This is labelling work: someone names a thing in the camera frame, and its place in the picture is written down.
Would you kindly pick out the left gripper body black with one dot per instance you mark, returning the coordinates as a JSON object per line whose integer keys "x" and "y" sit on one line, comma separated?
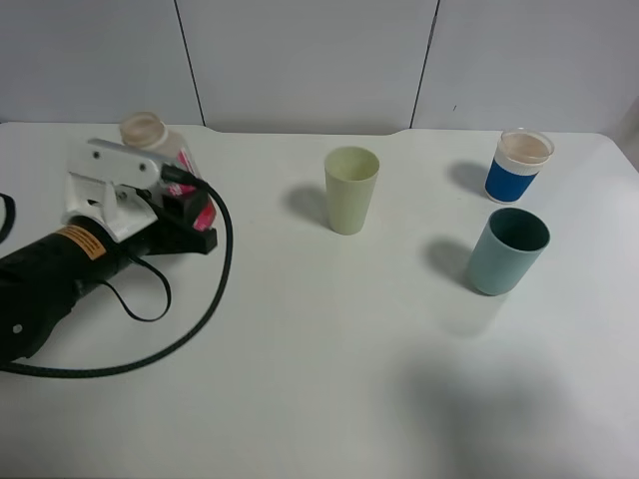
{"x": 72, "y": 259}

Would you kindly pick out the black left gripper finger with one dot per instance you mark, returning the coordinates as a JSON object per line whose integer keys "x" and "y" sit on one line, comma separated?
{"x": 190, "y": 208}

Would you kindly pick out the plastic drink bottle pink label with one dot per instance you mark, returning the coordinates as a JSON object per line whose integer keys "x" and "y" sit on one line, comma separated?
{"x": 146, "y": 131}

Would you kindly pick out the teal plastic cup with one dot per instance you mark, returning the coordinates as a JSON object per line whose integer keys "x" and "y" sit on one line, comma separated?
{"x": 510, "y": 243}

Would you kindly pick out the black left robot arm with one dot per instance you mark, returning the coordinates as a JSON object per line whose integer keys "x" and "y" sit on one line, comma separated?
{"x": 26, "y": 324}

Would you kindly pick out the pale green plastic cup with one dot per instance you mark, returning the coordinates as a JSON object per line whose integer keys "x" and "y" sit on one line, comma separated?
{"x": 350, "y": 177}

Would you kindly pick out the blue sleeved paper cup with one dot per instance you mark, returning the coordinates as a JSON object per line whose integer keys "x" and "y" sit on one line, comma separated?
{"x": 519, "y": 157}

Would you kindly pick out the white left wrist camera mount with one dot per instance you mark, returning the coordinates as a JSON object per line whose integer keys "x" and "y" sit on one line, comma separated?
{"x": 102, "y": 182}

